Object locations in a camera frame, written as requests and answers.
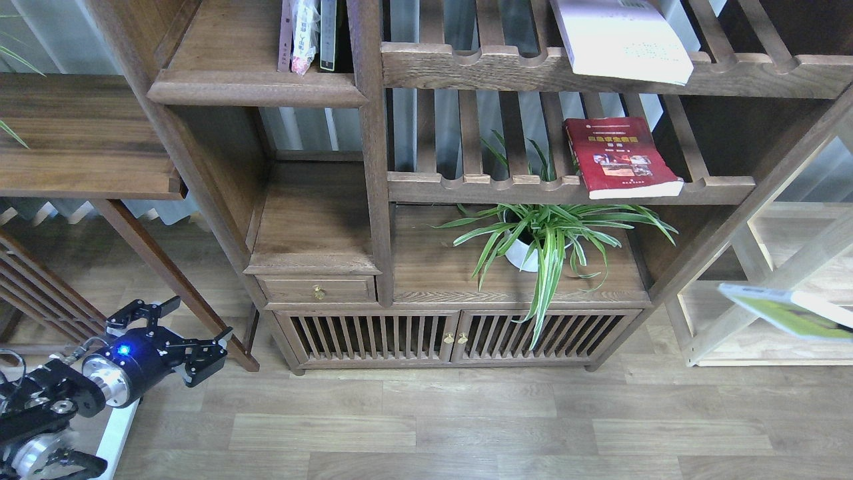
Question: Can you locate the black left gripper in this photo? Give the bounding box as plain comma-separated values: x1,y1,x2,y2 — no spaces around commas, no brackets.
82,297,233,408

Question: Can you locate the white book pink cover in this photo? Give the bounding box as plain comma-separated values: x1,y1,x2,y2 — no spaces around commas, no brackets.
551,1,694,85

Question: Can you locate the white book green cover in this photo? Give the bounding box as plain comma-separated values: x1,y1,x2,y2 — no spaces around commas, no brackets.
717,283,852,343

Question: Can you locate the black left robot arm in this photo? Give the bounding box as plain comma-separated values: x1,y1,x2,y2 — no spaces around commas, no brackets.
1,297,233,479

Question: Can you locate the light wooden shelf unit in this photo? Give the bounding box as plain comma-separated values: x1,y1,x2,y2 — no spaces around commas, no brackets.
665,133,851,367

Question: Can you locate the white metal leg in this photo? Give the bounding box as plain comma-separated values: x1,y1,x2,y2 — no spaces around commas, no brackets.
79,400,140,479

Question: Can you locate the dark wooden side table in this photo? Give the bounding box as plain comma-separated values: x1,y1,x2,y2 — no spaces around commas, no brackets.
2,73,259,371

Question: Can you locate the pink spine upright book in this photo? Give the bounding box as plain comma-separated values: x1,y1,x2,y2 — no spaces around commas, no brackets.
277,0,293,73

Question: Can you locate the dark wooden bookshelf cabinet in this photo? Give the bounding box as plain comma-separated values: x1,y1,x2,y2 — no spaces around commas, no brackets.
86,1,851,373

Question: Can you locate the green plant leaves left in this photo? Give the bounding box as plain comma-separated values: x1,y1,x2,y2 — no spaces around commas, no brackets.
0,13,46,150

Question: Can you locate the plastic wrapped white book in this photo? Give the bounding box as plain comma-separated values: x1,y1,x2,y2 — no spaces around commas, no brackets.
291,1,321,76

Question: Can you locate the dark green upright book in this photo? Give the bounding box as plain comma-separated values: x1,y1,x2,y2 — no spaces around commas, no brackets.
319,0,348,72

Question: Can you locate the white plant pot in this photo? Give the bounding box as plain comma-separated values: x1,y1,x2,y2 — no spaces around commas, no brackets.
502,209,572,275

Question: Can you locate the green spider plant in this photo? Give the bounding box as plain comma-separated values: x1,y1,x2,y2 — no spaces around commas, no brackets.
430,131,679,350

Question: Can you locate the red book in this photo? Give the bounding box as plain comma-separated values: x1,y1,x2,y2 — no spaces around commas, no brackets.
563,117,684,200

